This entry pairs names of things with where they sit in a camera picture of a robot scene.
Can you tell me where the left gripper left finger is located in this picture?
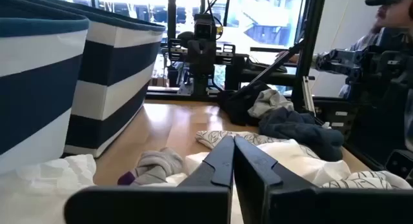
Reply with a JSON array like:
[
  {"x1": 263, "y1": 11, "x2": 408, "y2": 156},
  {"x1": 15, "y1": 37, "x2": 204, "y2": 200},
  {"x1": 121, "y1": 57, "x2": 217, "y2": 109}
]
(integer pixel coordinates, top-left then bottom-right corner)
[{"x1": 63, "y1": 136, "x2": 236, "y2": 224}]

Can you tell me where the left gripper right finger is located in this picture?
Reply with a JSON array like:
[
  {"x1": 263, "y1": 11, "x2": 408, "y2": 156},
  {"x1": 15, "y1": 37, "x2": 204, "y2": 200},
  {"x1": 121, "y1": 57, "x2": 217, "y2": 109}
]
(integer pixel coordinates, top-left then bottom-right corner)
[{"x1": 234, "y1": 136, "x2": 413, "y2": 224}]

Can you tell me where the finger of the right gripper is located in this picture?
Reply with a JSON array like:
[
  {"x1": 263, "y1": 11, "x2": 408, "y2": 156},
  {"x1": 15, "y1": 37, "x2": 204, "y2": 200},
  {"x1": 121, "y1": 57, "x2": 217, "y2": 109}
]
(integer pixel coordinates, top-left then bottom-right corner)
[
  {"x1": 201, "y1": 39, "x2": 216, "y2": 76},
  {"x1": 188, "y1": 39, "x2": 203, "y2": 76}
]

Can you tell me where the black garment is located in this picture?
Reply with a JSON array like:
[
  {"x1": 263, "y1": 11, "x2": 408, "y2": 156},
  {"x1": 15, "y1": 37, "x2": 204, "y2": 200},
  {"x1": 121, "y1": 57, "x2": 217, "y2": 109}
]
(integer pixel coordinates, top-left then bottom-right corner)
[{"x1": 217, "y1": 80, "x2": 272, "y2": 127}]

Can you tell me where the white leaf-patterned garment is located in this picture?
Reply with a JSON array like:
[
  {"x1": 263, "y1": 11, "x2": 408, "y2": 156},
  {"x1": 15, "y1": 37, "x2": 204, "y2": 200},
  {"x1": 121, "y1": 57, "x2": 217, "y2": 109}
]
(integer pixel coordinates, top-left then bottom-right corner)
[{"x1": 195, "y1": 130, "x2": 412, "y2": 190}]

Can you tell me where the grey purple-toed sock pair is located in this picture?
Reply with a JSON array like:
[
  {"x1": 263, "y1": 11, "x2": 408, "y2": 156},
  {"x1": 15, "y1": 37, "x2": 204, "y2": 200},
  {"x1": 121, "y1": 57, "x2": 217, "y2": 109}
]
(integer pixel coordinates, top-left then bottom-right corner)
[{"x1": 117, "y1": 147, "x2": 185, "y2": 187}]

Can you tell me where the light grey garment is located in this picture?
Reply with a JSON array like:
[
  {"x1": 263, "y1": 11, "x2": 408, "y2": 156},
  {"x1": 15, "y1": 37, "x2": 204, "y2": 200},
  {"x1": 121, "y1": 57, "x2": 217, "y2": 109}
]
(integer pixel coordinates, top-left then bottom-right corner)
[{"x1": 247, "y1": 88, "x2": 295, "y2": 120}]

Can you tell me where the navy blue garment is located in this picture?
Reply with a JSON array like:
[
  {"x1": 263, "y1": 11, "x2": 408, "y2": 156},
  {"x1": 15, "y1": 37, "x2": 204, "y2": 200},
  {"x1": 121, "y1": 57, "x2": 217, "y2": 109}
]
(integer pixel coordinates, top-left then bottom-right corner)
[{"x1": 257, "y1": 107, "x2": 345, "y2": 163}]

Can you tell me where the large glass window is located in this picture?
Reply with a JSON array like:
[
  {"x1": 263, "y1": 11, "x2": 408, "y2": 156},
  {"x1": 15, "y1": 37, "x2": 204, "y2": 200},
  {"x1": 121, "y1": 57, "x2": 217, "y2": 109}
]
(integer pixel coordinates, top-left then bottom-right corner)
[{"x1": 19, "y1": 0, "x2": 310, "y2": 99}]

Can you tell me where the navy white striped fabric basket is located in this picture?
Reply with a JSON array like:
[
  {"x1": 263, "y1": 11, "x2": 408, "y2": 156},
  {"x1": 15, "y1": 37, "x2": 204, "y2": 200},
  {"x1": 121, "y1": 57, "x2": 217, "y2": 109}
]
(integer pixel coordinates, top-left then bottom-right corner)
[
  {"x1": 0, "y1": 0, "x2": 90, "y2": 176},
  {"x1": 0, "y1": 0, "x2": 167, "y2": 159}
]

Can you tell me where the person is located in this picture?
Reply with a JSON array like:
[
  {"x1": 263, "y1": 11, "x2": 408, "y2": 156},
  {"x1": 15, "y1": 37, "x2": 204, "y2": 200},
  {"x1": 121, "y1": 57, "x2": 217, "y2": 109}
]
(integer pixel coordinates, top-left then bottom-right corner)
[{"x1": 276, "y1": 0, "x2": 413, "y2": 99}]

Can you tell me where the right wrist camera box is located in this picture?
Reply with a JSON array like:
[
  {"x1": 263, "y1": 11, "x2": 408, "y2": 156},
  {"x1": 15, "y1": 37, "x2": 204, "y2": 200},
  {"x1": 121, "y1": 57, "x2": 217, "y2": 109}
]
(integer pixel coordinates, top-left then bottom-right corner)
[{"x1": 192, "y1": 13, "x2": 217, "y2": 41}]

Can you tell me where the black aluminium rig frame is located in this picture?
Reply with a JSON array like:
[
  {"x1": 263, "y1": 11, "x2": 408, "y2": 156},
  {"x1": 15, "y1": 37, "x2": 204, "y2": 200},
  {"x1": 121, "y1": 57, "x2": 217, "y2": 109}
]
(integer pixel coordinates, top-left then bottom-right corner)
[{"x1": 145, "y1": 0, "x2": 413, "y2": 186}]

